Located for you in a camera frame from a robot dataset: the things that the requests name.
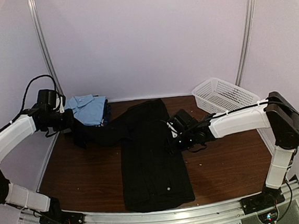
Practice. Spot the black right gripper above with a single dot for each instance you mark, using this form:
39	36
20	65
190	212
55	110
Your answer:
173	147

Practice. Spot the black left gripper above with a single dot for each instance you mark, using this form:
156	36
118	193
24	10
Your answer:
69	121

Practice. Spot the black long sleeve shirt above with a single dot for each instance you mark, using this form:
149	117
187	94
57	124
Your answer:
153	177

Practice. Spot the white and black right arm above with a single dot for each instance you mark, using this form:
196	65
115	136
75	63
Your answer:
274	112

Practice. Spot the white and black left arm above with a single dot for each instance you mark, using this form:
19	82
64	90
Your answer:
48	115

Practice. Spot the light blue folded shirt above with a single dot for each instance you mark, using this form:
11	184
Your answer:
87	109

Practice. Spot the white plastic mesh basket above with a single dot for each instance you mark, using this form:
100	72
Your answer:
216	96

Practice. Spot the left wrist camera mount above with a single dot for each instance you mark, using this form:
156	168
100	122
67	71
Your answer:
60	103

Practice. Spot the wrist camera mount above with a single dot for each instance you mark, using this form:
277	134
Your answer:
175	126
60	103

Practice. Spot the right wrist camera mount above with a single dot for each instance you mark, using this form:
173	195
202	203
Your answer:
175	126

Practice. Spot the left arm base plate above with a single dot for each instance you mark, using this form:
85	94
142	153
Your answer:
64	217

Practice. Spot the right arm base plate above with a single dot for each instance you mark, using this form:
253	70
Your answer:
264	205

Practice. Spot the left aluminium corner post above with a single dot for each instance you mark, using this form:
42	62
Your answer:
42	42

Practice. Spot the aluminium corner post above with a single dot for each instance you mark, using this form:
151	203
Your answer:
42	42
248	23

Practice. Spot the aluminium front rail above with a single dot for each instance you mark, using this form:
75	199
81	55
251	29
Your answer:
161	222

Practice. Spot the right aluminium corner post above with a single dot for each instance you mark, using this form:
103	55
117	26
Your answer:
248	23

